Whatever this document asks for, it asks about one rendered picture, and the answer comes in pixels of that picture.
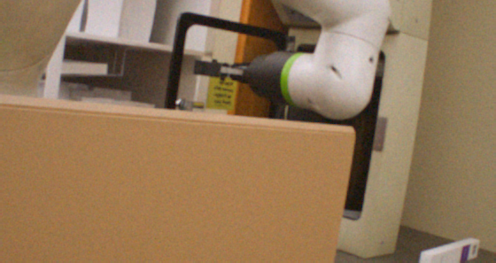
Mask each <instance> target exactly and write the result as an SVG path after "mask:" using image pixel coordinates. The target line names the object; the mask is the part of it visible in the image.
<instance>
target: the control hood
mask: <svg viewBox="0 0 496 263"><path fill-rule="evenodd" d="M389 1H390V4H391V19H390V24H389V26H388V27H387V29H386V31H399V30H400V23H401V13H402V9H403V6H402V4H403V0H389ZM272 4H273V6H274V7H275V10H276V12H277V14H278V16H279V17H280V19H281V21H282V23H283V24H284V25H286V26H290V27H322V25H321V24H320V23H319V22H315V21H289V17H288V15H287V13H286V11H285V10H284V8H283V5H282V4H281V3H279V2H278V1H276V0H272Z"/></svg>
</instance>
